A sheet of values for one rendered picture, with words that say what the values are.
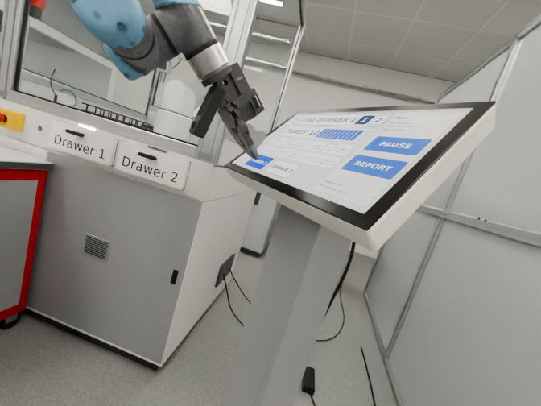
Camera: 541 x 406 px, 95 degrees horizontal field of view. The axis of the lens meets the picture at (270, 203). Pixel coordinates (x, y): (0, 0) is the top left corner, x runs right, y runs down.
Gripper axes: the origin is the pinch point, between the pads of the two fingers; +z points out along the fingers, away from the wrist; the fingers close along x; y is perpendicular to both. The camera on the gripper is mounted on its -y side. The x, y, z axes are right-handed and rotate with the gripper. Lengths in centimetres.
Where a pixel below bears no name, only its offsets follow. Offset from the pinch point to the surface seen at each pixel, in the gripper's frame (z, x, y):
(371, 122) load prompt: 1.9, -20.2, 19.8
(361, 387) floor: 143, 1, -11
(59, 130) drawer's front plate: -29, 74, -40
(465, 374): 106, -35, 18
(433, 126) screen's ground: 2.0, -33.3, 18.6
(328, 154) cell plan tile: 1.9, -19.0, 7.8
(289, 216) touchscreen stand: 14.6, -9.5, -2.6
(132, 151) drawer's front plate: -11, 53, -23
